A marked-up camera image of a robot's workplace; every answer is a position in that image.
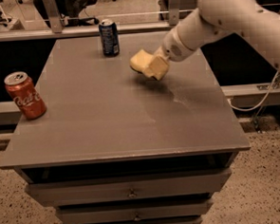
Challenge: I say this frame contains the yellow sponge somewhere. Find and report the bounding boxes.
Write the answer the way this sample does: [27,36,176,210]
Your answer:
[129,49,153,73]

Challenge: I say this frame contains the grey drawer cabinet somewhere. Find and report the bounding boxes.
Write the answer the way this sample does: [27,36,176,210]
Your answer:
[0,32,249,224]

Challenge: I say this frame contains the metal railing frame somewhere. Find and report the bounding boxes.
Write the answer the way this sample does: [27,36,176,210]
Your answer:
[0,0,280,43]

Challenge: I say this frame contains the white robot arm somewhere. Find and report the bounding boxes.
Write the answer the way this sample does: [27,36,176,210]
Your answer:
[142,0,280,80]

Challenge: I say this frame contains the red coca-cola can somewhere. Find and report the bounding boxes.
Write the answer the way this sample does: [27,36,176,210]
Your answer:
[4,71,47,120]

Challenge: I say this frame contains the blue pepsi can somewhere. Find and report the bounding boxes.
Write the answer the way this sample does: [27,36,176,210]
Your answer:
[99,19,120,57]

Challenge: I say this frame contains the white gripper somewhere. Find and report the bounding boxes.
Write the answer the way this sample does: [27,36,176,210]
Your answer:
[142,28,194,81]

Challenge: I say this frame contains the white cable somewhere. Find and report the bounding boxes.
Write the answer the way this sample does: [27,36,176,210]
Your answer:
[226,70,280,114]

